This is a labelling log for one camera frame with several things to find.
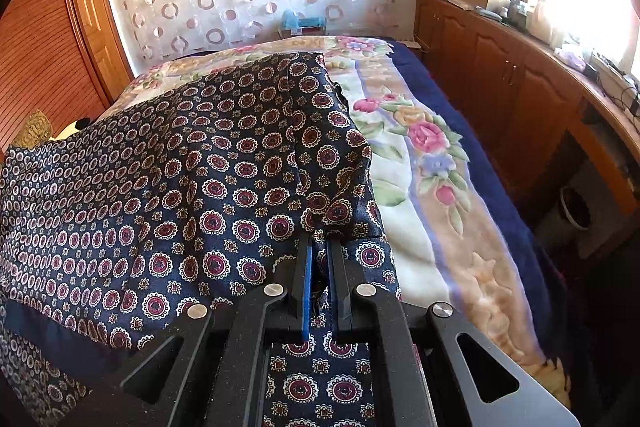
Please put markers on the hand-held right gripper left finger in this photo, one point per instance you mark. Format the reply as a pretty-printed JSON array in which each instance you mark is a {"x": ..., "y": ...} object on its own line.
[{"x": 306, "y": 292}]

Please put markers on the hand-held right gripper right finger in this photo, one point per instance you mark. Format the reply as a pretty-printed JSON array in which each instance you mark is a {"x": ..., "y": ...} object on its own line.
[{"x": 334, "y": 287}]

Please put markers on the navy patterned garment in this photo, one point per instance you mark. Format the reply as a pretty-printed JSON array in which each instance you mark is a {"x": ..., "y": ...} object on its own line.
[{"x": 175, "y": 187}]

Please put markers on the pink floral blanket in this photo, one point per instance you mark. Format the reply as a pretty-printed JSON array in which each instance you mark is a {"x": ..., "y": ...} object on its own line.
[{"x": 425, "y": 207}]

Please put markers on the navy blue blanket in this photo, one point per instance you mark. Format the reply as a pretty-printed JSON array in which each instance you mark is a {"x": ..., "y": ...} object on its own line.
[{"x": 500, "y": 217}]

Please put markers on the blue plastic toy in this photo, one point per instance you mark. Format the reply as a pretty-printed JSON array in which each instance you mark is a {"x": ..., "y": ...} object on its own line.
[{"x": 295, "y": 22}]

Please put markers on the wooden cabinet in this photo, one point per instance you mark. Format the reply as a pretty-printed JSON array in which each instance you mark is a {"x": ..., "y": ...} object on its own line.
[{"x": 500, "y": 57}]

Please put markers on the brown gold patterned pillow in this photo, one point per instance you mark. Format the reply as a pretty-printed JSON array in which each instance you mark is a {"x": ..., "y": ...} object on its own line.
[{"x": 32, "y": 129}]

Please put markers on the wooden louvered wardrobe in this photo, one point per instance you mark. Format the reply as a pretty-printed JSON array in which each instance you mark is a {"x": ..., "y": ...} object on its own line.
[{"x": 50, "y": 57}]

